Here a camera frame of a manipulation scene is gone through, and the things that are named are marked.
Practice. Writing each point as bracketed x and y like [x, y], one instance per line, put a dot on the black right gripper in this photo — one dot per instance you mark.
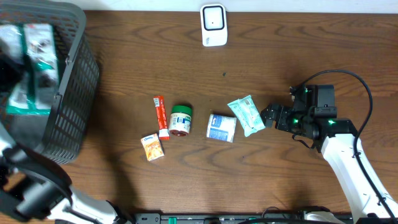
[284, 111]

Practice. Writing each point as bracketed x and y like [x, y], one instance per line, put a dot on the light blue wipes pack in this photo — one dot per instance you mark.
[248, 115]

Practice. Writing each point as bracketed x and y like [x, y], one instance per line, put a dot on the green white 3M package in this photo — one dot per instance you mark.
[32, 46]

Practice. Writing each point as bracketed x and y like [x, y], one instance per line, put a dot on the blue white packet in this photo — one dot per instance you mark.
[221, 128]

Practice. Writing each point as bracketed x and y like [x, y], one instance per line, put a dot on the green lid jar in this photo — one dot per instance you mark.
[180, 120]

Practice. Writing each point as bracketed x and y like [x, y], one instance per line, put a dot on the orange tissue packet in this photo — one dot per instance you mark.
[152, 146]

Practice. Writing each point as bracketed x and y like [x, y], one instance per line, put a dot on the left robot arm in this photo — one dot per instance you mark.
[34, 187]

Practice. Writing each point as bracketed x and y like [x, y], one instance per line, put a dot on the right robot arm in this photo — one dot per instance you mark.
[313, 115]

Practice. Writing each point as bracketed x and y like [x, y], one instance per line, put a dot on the white barcode scanner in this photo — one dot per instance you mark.
[214, 28]

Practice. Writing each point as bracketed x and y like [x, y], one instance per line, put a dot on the grey plastic basket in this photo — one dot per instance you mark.
[59, 134]

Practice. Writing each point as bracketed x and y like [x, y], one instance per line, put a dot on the red stick sachet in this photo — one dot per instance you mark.
[161, 118]

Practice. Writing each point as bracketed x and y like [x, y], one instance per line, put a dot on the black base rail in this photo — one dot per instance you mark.
[156, 218]

